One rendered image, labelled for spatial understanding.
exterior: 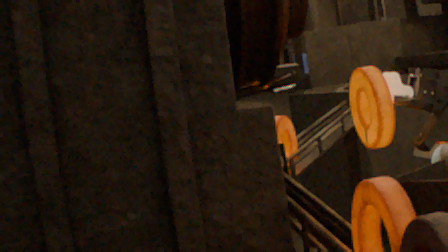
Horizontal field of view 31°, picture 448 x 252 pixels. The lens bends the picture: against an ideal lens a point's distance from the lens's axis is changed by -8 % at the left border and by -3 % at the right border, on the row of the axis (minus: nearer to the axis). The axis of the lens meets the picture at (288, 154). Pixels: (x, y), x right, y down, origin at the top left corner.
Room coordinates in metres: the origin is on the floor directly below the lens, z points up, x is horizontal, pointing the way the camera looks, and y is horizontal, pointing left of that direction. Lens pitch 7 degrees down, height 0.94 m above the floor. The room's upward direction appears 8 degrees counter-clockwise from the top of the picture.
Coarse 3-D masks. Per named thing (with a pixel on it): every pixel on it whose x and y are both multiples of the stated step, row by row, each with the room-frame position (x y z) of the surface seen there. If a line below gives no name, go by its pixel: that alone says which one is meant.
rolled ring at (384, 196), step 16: (368, 192) 1.07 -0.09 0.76; (384, 192) 1.03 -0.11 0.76; (400, 192) 1.03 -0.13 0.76; (352, 208) 1.15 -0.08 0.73; (368, 208) 1.11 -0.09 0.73; (384, 208) 1.02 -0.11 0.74; (400, 208) 1.01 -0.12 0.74; (352, 224) 1.15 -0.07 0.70; (368, 224) 1.13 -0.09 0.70; (384, 224) 1.03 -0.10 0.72; (400, 224) 1.00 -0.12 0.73; (368, 240) 1.14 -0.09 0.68; (400, 240) 0.99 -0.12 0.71
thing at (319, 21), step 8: (312, 0) 10.65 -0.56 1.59; (320, 0) 10.70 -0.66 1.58; (328, 0) 10.73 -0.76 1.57; (336, 0) 10.68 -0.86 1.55; (312, 8) 10.70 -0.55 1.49; (320, 8) 10.70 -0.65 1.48; (328, 8) 10.72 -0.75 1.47; (336, 8) 10.73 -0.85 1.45; (312, 16) 10.74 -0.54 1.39; (320, 16) 10.70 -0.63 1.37; (328, 16) 10.72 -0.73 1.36; (336, 16) 10.74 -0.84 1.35; (312, 24) 10.78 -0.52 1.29; (320, 24) 10.66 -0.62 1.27; (328, 24) 10.72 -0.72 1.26; (336, 24) 10.74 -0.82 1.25
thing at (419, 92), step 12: (420, 72) 1.63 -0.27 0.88; (432, 72) 1.63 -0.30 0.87; (444, 72) 1.63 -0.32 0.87; (408, 84) 1.67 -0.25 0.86; (420, 84) 1.62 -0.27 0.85; (432, 84) 1.63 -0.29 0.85; (444, 84) 1.63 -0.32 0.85; (420, 96) 1.62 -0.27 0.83; (432, 96) 1.63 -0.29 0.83; (444, 96) 1.65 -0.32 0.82; (420, 108) 1.62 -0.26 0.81; (432, 108) 1.62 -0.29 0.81
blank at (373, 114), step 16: (352, 80) 1.66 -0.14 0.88; (368, 80) 1.57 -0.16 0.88; (384, 80) 1.57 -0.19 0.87; (352, 96) 1.67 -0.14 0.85; (368, 96) 1.59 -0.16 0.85; (384, 96) 1.55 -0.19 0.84; (352, 112) 1.69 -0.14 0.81; (368, 112) 1.66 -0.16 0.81; (384, 112) 1.55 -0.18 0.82; (368, 128) 1.61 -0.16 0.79; (384, 128) 1.56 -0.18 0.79; (368, 144) 1.62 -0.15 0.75; (384, 144) 1.60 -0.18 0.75
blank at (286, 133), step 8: (280, 120) 2.27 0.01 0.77; (288, 120) 2.33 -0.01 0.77; (280, 128) 2.26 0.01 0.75; (288, 128) 2.32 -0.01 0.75; (280, 136) 2.26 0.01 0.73; (288, 136) 2.32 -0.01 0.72; (296, 136) 2.36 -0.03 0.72; (288, 144) 2.33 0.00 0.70; (296, 144) 2.36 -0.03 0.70; (288, 152) 2.32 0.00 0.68
